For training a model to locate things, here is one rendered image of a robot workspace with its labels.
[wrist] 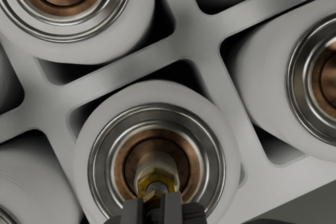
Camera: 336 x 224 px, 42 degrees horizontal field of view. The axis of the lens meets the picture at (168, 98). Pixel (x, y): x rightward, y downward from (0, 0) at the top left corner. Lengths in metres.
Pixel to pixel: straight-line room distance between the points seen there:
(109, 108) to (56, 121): 0.08
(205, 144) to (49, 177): 0.12
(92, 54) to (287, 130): 0.12
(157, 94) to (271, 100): 0.06
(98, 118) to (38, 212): 0.06
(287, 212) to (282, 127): 0.29
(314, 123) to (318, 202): 0.30
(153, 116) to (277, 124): 0.07
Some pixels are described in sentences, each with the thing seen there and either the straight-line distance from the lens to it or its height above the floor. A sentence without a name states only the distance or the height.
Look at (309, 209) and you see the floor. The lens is 0.54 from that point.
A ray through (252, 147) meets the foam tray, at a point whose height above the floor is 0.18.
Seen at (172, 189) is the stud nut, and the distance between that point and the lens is 0.20.
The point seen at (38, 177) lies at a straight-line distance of 0.30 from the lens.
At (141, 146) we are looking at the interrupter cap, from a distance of 0.24.
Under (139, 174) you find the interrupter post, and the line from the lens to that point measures 0.21.
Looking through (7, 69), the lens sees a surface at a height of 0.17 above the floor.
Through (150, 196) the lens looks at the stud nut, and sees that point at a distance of 0.17.
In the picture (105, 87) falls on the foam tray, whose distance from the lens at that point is 0.31.
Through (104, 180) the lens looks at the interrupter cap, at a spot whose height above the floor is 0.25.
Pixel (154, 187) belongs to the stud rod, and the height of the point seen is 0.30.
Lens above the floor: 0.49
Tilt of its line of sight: 86 degrees down
